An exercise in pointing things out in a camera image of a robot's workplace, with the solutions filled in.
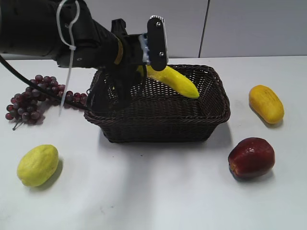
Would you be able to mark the yellow lemon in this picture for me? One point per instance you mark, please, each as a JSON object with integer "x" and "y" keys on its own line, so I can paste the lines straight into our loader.
{"x": 38, "y": 165}

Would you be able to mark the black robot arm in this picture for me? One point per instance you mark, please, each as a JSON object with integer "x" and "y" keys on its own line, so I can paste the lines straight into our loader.
{"x": 67, "y": 34}

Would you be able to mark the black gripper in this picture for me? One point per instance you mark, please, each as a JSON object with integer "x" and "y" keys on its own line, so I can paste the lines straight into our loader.
{"x": 118, "y": 49}

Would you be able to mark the dark red apple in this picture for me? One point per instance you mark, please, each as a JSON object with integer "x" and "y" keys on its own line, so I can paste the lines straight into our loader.
{"x": 250, "y": 158}

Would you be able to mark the black woven basket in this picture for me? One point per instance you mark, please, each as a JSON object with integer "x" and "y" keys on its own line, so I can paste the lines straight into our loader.
{"x": 160, "y": 114}

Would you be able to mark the dark red grape bunch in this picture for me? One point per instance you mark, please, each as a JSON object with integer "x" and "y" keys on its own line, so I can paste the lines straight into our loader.
{"x": 28, "y": 107}

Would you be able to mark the yellow banana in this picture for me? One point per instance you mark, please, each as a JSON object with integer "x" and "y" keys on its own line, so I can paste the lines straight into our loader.
{"x": 175, "y": 80}

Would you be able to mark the white zip tie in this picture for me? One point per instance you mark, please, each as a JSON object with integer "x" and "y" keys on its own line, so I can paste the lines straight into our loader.
{"x": 71, "y": 46}

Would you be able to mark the orange yellow mango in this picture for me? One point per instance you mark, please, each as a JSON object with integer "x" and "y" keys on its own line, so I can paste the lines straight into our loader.
{"x": 265, "y": 102}

